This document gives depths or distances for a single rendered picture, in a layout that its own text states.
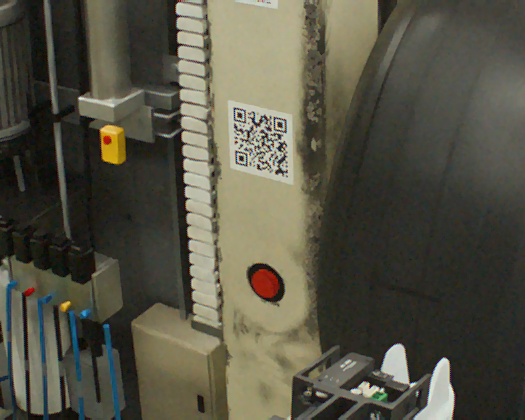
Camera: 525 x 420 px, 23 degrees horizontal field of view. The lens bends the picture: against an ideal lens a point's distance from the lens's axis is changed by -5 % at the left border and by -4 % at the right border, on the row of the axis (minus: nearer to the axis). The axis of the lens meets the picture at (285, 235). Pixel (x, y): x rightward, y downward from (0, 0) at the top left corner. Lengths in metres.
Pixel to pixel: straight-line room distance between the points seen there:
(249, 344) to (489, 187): 0.52
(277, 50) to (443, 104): 0.28
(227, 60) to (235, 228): 0.19
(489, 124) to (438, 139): 0.04
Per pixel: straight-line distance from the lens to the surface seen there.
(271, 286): 1.36
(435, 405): 0.88
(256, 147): 1.30
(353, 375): 0.82
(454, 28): 1.04
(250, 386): 1.46
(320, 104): 1.25
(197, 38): 1.31
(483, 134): 0.99
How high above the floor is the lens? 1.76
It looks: 29 degrees down
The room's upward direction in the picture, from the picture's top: 2 degrees counter-clockwise
